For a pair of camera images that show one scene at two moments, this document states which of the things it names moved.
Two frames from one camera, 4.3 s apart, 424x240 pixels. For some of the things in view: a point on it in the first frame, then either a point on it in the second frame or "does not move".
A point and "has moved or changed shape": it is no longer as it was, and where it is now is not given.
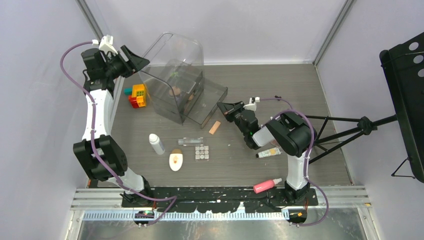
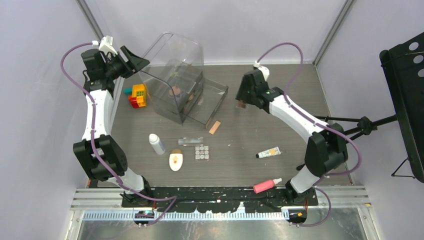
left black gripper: x=137 y=63 does not move
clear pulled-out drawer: x=201 y=107 does not move
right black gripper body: x=236 y=116 to x=245 y=94
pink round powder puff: x=176 y=90 does not move
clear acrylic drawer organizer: x=174 y=75 does not move
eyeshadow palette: x=275 y=143 has moved or changed shape
